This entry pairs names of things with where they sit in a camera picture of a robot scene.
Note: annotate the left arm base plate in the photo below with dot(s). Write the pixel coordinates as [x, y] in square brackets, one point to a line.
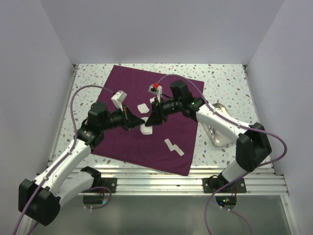
[103, 185]

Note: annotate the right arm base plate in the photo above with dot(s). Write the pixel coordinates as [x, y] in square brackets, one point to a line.
[213, 183]

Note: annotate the stainless steel tray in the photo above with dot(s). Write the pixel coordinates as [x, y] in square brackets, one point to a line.
[217, 138]

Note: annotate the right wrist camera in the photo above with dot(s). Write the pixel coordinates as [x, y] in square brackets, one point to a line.
[155, 89]

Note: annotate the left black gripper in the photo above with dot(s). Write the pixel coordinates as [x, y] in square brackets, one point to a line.
[129, 120]

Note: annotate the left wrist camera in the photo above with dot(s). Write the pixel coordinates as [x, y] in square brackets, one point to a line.
[118, 99]

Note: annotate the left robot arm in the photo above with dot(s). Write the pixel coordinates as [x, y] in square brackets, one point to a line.
[41, 199]

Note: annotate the white zigzag tape strip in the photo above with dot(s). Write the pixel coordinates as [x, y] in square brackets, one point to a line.
[173, 147]

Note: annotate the purple cloth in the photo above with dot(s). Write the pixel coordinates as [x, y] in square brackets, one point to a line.
[148, 150]

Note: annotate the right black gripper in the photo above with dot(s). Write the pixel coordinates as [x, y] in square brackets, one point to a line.
[158, 115]

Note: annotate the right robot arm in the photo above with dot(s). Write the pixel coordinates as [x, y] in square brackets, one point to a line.
[252, 144]

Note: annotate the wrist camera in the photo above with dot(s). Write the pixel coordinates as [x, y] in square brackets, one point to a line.
[155, 89]
[118, 99]

